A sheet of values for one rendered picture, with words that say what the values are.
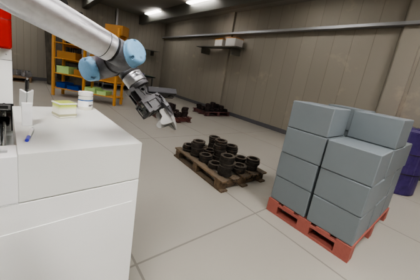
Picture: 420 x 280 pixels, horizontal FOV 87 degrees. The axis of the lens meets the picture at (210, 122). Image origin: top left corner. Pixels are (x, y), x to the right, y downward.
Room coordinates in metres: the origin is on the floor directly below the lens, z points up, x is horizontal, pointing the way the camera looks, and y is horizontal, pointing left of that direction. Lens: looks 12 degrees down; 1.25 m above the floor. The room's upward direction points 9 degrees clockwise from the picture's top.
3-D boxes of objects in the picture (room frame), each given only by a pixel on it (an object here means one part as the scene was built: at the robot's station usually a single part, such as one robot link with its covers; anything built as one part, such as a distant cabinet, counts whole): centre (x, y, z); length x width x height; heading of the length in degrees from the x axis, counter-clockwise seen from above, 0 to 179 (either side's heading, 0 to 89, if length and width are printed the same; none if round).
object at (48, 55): (8.58, 5.71, 1.53); 1.60 x 1.38 x 3.06; 131
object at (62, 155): (0.88, 0.58, 0.89); 0.62 x 0.35 x 0.14; 44
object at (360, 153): (2.17, -1.43, 0.58); 1.20 x 0.77 x 1.15; 131
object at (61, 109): (0.96, 0.65, 1.00); 0.07 x 0.07 x 0.07; 59
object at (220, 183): (2.92, -0.19, 0.21); 1.14 x 0.82 x 0.41; 41
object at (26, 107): (0.78, 0.67, 1.03); 0.06 x 0.04 x 0.13; 44
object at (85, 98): (1.16, 0.68, 1.01); 0.07 x 0.07 x 0.10
